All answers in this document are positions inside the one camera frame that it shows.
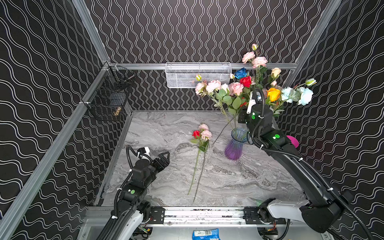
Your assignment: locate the cream rose flower stem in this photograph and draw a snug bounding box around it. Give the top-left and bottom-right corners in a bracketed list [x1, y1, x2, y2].
[271, 68, 281, 80]

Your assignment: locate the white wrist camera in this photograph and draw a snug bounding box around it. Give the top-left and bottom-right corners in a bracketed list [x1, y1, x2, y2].
[247, 91, 262, 114]
[137, 147, 150, 159]

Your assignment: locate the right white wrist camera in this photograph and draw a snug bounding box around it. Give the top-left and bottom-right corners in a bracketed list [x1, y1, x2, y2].
[247, 91, 262, 114]

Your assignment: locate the blue rose flower stem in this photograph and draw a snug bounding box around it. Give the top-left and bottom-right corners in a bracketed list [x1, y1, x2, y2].
[234, 68, 248, 80]

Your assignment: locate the blue snack packet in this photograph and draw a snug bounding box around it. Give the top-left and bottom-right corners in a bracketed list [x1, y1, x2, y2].
[192, 229, 220, 240]

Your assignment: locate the purple blue glass vase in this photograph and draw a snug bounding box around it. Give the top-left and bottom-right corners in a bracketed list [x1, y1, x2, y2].
[225, 128, 248, 161]

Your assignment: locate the black wire basket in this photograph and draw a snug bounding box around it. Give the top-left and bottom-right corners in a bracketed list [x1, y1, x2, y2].
[86, 66, 137, 122]

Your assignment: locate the small pink rose stem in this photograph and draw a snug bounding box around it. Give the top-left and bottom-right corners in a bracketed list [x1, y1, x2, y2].
[228, 83, 244, 118]

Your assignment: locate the orange yellow rose stem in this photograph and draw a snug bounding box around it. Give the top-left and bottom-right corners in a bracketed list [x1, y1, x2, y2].
[267, 88, 283, 112]

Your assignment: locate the white wire mesh basket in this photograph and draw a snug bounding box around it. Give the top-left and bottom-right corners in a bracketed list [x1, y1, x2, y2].
[165, 62, 232, 89]

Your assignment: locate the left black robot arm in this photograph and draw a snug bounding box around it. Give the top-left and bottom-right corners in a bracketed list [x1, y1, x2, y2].
[97, 146, 170, 240]

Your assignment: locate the red pink rose stem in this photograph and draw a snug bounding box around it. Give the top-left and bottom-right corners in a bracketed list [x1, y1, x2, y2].
[188, 123, 213, 204]

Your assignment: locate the white rose flower stem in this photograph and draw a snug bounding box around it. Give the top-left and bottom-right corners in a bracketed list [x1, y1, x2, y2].
[220, 84, 230, 95]

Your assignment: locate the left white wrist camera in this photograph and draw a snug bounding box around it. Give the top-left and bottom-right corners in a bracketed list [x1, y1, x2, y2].
[137, 147, 150, 159]

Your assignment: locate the magenta plastic goblet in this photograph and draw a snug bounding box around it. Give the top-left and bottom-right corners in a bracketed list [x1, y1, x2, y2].
[287, 136, 300, 148]

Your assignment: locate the white peony flower stem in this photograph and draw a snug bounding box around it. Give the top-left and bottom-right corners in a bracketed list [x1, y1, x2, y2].
[270, 78, 317, 117]

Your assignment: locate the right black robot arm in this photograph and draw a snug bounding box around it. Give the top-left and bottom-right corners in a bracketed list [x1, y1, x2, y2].
[239, 88, 373, 240]

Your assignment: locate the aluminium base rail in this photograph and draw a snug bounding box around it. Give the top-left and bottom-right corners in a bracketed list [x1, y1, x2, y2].
[144, 207, 287, 227]

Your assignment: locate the pink peony flower stem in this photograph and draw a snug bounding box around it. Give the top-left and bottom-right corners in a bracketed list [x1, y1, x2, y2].
[242, 44, 268, 85]

